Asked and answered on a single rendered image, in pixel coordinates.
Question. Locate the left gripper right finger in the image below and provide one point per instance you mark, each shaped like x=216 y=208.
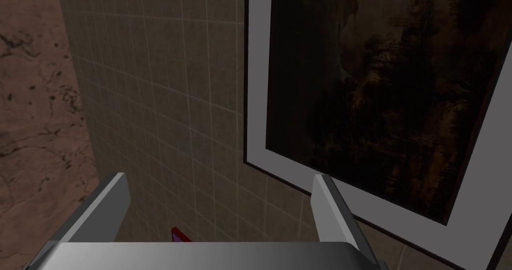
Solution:
x=332 y=218

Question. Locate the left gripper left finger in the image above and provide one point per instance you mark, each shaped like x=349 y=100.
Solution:
x=104 y=210

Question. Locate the small red object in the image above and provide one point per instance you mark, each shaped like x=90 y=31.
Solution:
x=178 y=235

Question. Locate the dark framed wall picture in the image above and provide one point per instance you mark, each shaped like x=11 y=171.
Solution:
x=372 y=93

